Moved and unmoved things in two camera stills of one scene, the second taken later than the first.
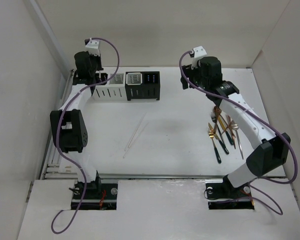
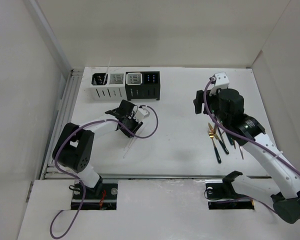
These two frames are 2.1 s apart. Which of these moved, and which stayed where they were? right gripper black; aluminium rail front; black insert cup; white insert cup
Moved: right gripper black
Stayed: white insert cup; aluminium rail front; black insert cup
